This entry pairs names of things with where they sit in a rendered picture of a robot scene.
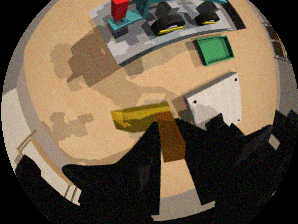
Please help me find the red-headed pin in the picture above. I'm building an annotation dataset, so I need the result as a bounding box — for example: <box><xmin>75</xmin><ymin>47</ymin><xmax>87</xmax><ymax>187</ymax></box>
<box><xmin>110</xmin><ymin>0</ymin><xmax>130</xmax><ymax>26</ymax></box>

